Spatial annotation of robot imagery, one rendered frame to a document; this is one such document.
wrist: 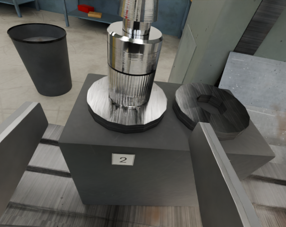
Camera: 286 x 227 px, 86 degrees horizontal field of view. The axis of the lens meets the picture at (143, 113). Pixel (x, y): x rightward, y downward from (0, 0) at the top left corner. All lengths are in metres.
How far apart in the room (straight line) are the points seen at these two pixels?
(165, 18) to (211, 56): 3.88
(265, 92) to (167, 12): 3.90
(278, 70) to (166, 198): 0.51
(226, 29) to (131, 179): 0.46
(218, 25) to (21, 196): 0.58
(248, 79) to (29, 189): 0.61
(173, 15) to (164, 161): 4.28
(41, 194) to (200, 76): 0.52
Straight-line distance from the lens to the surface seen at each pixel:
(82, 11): 4.38
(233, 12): 0.52
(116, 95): 0.15
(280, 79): 0.64
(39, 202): 0.34
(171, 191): 0.26
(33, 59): 1.79
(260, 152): 0.21
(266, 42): 0.59
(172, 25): 4.44
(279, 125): 0.67
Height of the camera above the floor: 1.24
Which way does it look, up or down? 44 degrees down
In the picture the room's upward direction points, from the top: 12 degrees clockwise
